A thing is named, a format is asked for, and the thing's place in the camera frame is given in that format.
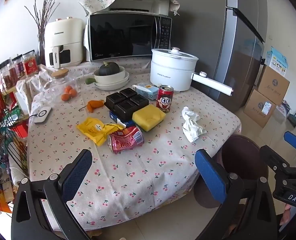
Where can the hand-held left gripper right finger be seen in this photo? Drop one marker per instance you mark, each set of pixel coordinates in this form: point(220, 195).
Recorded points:
point(210, 177)

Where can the red cartoon face can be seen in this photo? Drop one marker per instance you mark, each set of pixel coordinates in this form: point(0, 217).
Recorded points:
point(165, 100)

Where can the orange pepper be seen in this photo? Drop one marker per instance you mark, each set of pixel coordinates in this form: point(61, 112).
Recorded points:
point(94, 105)

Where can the black plastic tray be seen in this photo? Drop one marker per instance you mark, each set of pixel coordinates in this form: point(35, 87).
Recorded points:
point(126, 102)

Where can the yellow sponge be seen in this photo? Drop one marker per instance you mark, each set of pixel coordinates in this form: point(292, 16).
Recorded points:
point(149, 116)

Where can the light blue tissue pack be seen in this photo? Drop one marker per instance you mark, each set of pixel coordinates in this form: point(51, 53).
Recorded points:
point(146, 90)

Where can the blue and white box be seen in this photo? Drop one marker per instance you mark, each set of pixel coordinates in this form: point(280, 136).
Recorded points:
point(277, 61)

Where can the cardboard box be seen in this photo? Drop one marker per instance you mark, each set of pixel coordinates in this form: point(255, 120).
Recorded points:
point(273, 85)
point(259, 108)

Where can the cherry print tablecloth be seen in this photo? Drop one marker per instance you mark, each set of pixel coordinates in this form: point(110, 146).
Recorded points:
point(143, 175)

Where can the dark green pumpkin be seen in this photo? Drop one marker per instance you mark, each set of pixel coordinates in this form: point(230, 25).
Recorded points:
point(109, 69)

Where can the brown plastic bin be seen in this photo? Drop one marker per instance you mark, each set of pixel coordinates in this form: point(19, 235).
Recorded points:
point(240, 152)

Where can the small blue printed bag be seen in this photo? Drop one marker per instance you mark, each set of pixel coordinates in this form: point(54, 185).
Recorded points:
point(283, 108)

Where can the grey refrigerator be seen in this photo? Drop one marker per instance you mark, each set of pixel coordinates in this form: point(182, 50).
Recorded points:
point(213, 42)

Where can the white ceramic dish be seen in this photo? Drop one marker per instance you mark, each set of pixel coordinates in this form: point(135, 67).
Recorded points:
point(112, 78)

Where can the black microwave oven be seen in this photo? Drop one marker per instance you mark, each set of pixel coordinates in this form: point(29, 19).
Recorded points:
point(125, 38)

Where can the crushed red can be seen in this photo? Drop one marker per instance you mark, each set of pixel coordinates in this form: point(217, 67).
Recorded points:
point(125, 140)

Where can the glass jar with wooden lid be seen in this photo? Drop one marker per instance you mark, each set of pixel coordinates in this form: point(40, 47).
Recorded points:
point(57, 82)

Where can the yellow snack packet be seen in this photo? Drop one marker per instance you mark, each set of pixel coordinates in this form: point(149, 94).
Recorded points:
point(92, 128)

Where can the blue snack packet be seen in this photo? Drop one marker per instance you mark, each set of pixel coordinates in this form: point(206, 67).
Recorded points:
point(117, 120)

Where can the dried branches in vase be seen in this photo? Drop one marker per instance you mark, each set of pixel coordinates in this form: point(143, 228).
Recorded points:
point(44, 17)

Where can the red label jar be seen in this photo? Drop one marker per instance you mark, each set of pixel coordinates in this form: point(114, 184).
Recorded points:
point(30, 65)
point(19, 67)
point(8, 77)

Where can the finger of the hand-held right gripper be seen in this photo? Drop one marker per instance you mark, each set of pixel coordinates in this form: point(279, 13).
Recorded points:
point(293, 140)
point(275, 161)

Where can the broom with dustpan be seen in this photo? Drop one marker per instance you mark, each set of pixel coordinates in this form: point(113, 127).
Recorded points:
point(294, 116)

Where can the white electric pot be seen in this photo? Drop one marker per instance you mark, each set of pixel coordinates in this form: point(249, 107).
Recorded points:
point(173, 70)

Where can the white air fryer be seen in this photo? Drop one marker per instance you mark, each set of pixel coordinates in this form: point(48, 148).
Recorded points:
point(65, 37)

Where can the small white device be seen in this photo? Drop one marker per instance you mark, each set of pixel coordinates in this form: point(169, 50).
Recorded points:
point(43, 115)

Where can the white tissue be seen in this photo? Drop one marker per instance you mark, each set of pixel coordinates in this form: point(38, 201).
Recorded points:
point(191, 126)

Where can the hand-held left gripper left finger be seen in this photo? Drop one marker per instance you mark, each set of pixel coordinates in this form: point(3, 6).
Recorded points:
point(79, 172)

